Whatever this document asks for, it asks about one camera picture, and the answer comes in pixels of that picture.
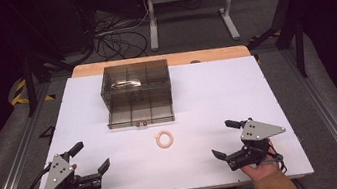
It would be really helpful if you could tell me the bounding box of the white board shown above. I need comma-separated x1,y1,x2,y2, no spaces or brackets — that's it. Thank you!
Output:
19,43,316,189

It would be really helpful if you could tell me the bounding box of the beige ring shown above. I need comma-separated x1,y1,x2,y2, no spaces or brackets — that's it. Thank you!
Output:
154,128,176,151

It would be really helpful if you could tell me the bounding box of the smoky clear plastic drawer cabinet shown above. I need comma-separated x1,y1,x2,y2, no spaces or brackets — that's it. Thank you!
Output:
96,57,175,113

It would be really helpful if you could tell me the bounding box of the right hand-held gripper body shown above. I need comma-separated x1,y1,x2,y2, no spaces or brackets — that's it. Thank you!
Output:
219,113,292,173

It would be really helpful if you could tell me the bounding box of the yellow black hazard tape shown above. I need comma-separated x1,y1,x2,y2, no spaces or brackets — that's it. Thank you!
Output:
7,74,57,108

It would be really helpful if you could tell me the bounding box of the right hand-held gripper cable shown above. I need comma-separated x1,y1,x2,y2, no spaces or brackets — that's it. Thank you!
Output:
263,138,289,176

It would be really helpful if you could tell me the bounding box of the hand-held gripper cable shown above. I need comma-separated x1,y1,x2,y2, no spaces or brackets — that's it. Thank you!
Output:
263,138,289,176
18,162,57,189

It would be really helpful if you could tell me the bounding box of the left hand-held gripper cable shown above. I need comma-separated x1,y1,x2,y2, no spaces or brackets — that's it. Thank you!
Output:
18,162,57,189

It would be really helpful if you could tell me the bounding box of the black metal stand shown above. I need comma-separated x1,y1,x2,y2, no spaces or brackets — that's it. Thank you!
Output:
239,0,313,87

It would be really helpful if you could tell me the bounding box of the tangle of black floor cables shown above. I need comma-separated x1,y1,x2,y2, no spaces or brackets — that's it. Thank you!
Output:
89,5,156,65

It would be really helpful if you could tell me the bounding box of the person's right hand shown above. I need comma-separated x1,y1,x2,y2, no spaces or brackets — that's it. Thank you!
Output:
240,160,283,185

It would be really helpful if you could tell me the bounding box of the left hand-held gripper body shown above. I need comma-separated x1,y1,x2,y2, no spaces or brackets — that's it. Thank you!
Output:
36,147,105,189

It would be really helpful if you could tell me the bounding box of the wooden table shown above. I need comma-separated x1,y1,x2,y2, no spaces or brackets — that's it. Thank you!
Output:
69,39,252,84

